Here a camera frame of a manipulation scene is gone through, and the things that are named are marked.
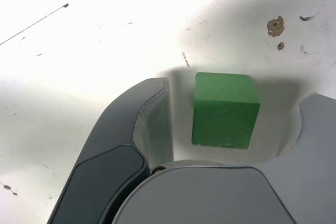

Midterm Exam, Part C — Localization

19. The green cube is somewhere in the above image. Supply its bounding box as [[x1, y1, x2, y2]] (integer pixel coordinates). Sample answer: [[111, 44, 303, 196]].
[[191, 72, 261, 150]]

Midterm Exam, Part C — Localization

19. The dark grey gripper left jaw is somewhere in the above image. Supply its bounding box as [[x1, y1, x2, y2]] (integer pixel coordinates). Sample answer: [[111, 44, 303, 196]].
[[48, 77, 175, 224]]

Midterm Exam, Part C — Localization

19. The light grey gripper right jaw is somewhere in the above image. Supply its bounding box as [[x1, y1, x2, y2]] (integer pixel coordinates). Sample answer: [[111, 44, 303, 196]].
[[111, 92, 336, 224]]

